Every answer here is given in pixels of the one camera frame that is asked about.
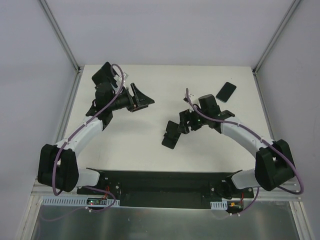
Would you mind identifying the black folding phone stand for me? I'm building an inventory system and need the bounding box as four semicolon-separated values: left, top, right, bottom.
161;120;181;150

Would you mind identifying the black phone teal edge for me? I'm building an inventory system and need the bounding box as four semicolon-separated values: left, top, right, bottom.
216;82;237;103

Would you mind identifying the black phone blue edge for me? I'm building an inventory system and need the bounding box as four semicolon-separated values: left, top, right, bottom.
101;61;111;72

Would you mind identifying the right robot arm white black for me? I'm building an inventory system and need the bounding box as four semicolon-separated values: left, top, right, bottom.
177;93;296;198

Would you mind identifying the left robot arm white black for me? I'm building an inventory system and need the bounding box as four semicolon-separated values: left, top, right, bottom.
37;83;155;195

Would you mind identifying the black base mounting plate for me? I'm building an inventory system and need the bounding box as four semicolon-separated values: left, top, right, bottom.
76;170;254;209

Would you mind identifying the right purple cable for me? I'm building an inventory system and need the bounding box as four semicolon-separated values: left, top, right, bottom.
185;87;305;220

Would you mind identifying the purple cable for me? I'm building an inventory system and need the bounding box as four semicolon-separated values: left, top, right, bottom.
37;63;124;222
185;87;305;220

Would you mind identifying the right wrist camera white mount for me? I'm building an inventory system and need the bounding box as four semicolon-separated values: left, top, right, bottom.
183;93;198;103

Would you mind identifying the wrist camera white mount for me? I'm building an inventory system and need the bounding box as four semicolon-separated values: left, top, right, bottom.
183;93;198;103
113;72;129;91

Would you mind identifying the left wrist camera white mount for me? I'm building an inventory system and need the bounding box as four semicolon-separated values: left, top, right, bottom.
113;72;129;91

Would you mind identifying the right white cable duct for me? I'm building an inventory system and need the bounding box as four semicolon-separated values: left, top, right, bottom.
210;200;228;211

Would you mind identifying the white cable duct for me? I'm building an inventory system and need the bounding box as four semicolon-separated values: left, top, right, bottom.
42;196;120;208
210;200;228;211

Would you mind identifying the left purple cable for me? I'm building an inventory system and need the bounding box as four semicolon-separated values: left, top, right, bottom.
37;63;124;222

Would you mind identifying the left white cable duct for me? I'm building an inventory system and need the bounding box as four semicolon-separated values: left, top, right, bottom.
42;196;120;208

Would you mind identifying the left aluminium frame post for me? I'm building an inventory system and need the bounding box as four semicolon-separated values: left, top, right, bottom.
37;0;81;73

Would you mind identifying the aluminium frame post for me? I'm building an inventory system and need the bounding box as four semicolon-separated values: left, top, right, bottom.
37;0;81;73
252;0;303;76

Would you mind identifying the right aluminium frame post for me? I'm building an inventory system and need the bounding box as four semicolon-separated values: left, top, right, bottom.
252;0;303;76

